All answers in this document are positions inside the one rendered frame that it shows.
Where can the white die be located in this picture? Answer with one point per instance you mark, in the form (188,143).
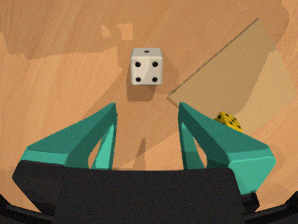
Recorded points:
(146,66)

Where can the tan flat mat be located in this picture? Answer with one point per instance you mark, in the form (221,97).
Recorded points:
(246,79)

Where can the yellow die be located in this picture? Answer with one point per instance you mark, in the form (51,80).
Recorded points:
(229,121)

